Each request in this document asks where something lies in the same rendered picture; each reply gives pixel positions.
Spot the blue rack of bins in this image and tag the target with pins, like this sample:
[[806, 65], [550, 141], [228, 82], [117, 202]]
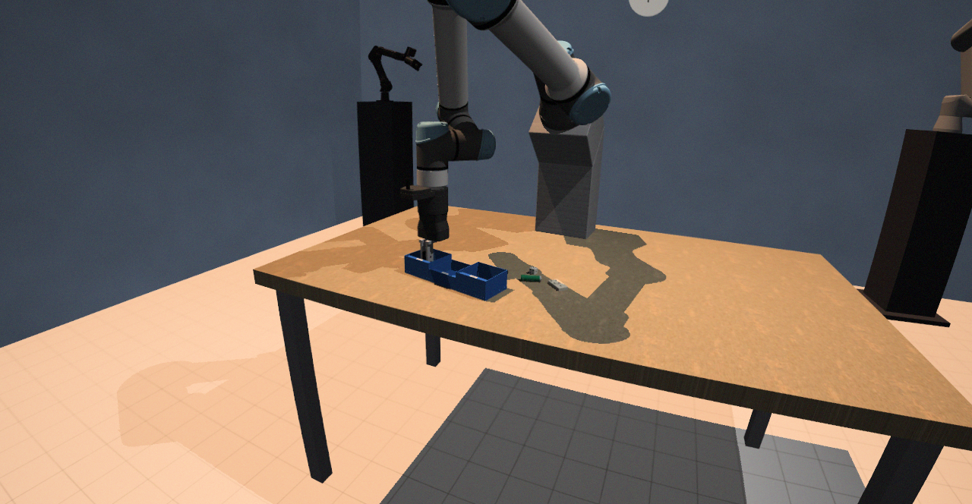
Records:
[[479, 280]]

